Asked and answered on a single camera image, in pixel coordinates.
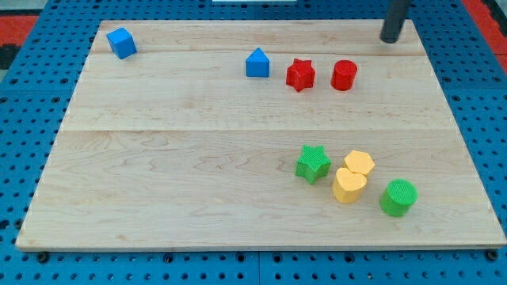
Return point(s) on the blue cube block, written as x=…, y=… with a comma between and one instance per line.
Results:
x=121, y=43

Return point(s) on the yellow heart block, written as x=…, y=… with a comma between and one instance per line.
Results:
x=348, y=186

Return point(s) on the light wooden board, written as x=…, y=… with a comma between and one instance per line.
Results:
x=175, y=149

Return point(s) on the blue triangular prism block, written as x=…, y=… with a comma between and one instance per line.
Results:
x=257, y=64

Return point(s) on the yellow hexagon block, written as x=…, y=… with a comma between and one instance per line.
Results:
x=359, y=162

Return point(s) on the red star block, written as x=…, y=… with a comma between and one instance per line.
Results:
x=300, y=75

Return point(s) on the green star block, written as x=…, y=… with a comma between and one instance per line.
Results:
x=312, y=163

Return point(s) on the green cylinder block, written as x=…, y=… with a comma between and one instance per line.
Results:
x=398, y=197

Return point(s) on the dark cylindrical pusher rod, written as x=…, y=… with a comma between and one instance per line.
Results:
x=397, y=12

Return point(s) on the red cylinder block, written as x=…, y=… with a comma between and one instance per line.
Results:
x=343, y=75

